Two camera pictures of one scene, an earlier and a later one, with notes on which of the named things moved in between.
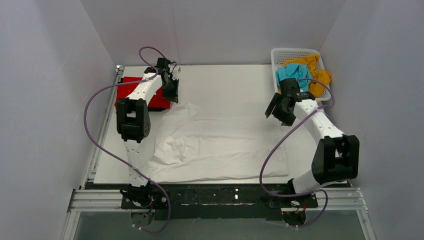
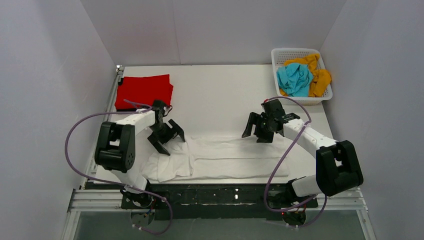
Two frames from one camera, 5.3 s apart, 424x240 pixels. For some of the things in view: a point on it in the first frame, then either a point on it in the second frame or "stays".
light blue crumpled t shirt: (299, 71) stays
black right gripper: (281, 105) to (262, 124)
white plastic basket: (279, 56) stays
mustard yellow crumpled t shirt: (316, 88) stays
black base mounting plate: (240, 202) stays
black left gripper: (171, 87) to (166, 134)
